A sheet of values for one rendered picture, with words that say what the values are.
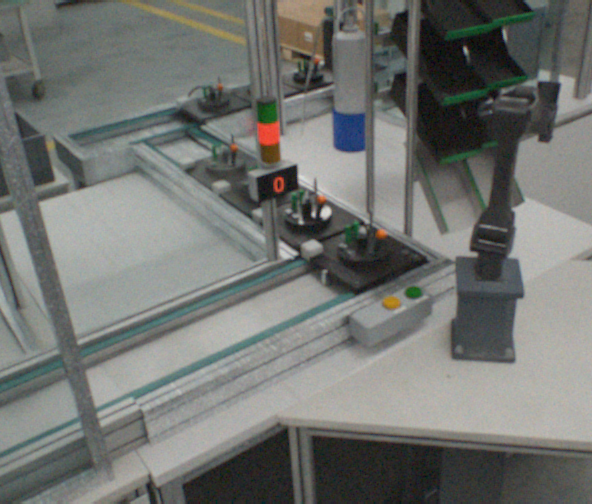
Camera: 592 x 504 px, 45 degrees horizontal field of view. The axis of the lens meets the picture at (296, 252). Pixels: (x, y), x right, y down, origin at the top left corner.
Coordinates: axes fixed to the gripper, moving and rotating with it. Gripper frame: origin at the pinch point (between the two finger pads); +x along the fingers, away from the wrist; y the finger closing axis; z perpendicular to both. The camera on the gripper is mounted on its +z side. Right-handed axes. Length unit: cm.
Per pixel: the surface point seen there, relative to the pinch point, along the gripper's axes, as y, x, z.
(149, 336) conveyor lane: 103, 10, -29
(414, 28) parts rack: 23.3, -0.1, 28.0
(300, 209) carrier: 48, 34, -18
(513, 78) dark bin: -3.9, -1.9, 10.1
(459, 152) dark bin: 14.2, 0.0, -5.4
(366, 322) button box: 58, -17, -33
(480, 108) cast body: 1.9, 5.4, 3.1
